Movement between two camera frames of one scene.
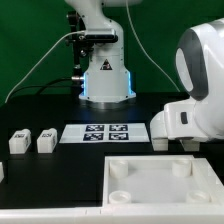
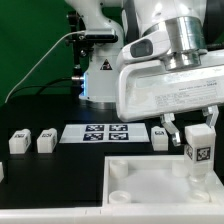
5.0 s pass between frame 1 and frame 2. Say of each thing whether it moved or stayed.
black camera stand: stayed
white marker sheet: stayed
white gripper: moved
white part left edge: stayed
